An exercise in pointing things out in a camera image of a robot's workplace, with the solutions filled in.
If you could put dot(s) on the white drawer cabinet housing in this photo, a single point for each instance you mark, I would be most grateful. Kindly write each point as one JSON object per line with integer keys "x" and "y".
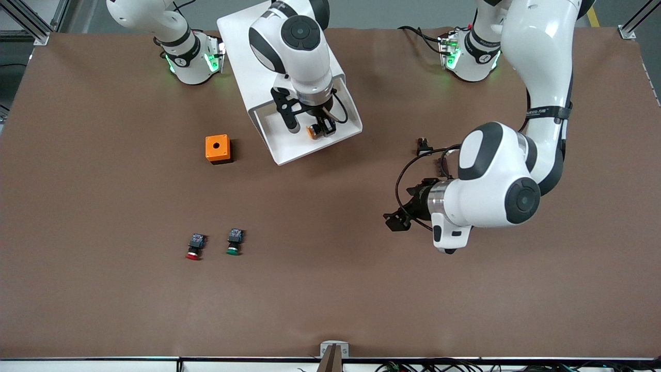
{"x": 237, "y": 51}

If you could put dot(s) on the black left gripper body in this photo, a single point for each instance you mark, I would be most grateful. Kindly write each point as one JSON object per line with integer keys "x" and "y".
{"x": 419, "y": 202}

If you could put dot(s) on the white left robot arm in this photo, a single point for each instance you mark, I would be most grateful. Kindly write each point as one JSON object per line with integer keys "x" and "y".
{"x": 496, "y": 191}

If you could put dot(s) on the brown table cover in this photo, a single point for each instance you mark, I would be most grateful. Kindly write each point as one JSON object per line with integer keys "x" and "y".
{"x": 361, "y": 284}

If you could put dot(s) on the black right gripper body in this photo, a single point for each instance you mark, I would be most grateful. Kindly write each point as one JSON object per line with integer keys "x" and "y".
{"x": 319, "y": 115}

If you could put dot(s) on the brown terminal block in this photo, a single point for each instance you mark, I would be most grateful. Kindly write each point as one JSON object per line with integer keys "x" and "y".
{"x": 442, "y": 164}

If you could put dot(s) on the metal table edge bracket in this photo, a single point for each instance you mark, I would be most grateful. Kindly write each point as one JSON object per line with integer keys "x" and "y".
{"x": 334, "y": 350}

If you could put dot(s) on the white cabinet drawer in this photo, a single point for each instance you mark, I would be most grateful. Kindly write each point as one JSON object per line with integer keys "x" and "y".
{"x": 294, "y": 147}

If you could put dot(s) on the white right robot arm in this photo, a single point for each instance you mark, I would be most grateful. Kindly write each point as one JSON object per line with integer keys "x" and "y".
{"x": 299, "y": 51}

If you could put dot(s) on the green push button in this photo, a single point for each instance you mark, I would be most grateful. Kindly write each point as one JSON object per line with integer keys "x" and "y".
{"x": 234, "y": 242}

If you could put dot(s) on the orange and black button box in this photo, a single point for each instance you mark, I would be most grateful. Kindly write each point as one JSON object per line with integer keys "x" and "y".
{"x": 217, "y": 147}

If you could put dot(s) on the black switch with white face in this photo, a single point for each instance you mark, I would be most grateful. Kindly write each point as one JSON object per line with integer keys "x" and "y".
{"x": 424, "y": 149}

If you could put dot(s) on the red push button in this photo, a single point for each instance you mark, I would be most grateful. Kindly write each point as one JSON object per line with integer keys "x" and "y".
{"x": 196, "y": 245}

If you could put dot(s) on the aluminium frame profile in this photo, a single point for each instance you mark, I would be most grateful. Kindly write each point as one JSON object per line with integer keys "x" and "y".
{"x": 31, "y": 26}
{"x": 627, "y": 33}

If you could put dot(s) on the yellow push button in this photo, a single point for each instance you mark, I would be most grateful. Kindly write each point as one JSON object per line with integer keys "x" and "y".
{"x": 311, "y": 133}

